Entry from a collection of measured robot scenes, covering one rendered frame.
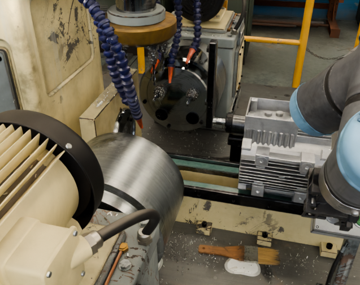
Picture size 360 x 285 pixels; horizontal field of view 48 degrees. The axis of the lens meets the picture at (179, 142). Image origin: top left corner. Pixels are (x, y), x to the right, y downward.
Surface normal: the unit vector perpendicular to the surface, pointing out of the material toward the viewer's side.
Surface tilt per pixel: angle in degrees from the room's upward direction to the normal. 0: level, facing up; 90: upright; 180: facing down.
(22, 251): 0
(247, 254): 0
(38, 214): 68
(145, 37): 90
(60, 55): 90
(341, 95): 102
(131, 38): 90
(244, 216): 90
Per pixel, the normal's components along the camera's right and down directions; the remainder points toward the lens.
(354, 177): -0.74, 0.65
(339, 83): -0.95, 0.12
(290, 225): -0.25, 0.53
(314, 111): -0.85, 0.42
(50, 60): 0.97, 0.13
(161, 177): 0.75, -0.43
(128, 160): 0.28, -0.77
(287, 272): 0.00, -0.84
